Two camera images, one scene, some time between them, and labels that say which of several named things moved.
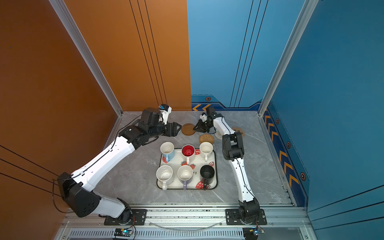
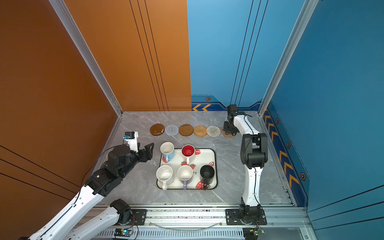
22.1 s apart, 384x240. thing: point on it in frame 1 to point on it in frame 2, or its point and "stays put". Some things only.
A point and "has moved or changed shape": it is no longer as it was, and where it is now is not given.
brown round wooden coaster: (187, 129) stays put
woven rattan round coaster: (206, 138) has moved or changed shape
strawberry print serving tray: (178, 160) stays put
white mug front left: (164, 173) stays put
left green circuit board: (123, 232) stays put
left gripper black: (174, 131) to (149, 154)
